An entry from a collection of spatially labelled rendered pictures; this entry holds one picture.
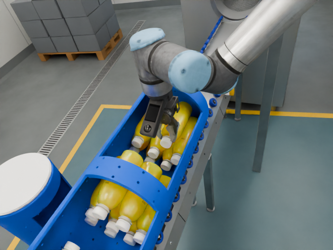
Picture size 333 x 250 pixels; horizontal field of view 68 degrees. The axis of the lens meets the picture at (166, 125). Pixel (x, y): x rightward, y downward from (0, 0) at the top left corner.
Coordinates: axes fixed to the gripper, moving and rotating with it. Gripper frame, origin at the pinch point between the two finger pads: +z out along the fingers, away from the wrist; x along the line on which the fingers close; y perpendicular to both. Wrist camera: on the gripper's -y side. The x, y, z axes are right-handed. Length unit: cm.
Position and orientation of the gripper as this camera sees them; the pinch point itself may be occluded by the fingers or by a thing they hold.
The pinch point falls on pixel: (166, 139)
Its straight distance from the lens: 84.6
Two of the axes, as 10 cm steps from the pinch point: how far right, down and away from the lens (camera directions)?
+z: 1.6, 7.1, 6.8
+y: 3.8, -6.9, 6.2
